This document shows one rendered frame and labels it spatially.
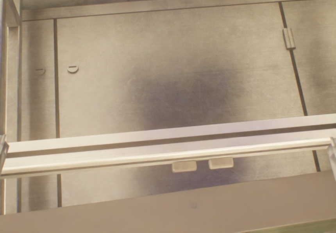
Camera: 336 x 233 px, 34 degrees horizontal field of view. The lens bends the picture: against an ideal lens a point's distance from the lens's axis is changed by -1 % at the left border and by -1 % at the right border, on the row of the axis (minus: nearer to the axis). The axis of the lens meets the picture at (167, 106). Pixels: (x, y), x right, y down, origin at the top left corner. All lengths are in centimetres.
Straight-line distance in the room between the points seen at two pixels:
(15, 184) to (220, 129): 39
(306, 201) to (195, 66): 46
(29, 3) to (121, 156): 77
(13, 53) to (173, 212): 48
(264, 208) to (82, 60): 56
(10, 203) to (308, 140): 50
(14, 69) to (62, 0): 40
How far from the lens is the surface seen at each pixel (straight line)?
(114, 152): 77
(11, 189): 100
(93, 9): 128
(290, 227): 91
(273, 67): 122
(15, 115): 104
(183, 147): 77
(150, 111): 114
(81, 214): 82
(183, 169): 79
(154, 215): 81
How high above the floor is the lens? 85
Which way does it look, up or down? 25 degrees down
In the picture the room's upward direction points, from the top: 173 degrees clockwise
